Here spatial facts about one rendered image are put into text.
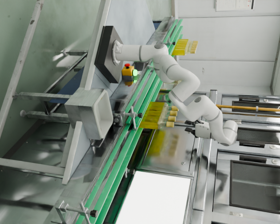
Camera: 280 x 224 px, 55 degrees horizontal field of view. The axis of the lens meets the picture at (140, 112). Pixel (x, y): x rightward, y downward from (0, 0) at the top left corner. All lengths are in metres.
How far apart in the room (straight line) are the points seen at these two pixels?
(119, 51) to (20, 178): 0.98
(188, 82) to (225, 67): 6.66
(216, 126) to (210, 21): 6.20
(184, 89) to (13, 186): 1.16
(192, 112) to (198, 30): 6.34
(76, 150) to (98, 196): 0.27
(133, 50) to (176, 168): 0.72
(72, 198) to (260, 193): 0.95
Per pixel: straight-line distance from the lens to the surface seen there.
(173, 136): 1.78
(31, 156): 1.96
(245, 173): 1.65
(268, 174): 1.68
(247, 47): 7.74
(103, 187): 1.33
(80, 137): 1.42
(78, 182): 1.36
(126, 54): 1.57
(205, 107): 1.32
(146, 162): 1.62
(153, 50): 1.52
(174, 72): 1.34
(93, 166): 1.41
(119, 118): 1.57
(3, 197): 1.79
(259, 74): 8.11
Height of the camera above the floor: 1.44
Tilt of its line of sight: 17 degrees down
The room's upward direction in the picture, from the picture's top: 95 degrees clockwise
